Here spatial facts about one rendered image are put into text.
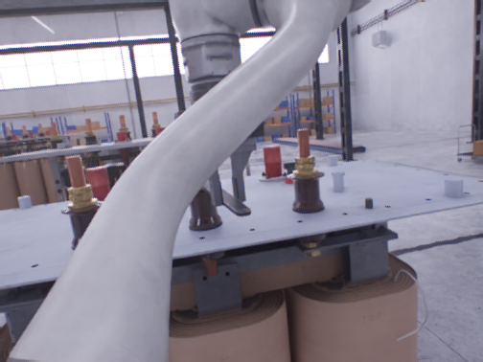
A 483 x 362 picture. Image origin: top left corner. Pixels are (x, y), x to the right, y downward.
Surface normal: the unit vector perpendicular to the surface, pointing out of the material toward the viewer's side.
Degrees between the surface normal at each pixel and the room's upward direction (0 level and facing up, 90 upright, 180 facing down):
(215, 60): 90
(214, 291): 90
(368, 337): 90
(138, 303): 59
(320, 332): 90
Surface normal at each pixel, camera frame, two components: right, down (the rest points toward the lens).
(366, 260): 0.19, 0.16
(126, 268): 0.46, -0.58
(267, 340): 0.50, 0.11
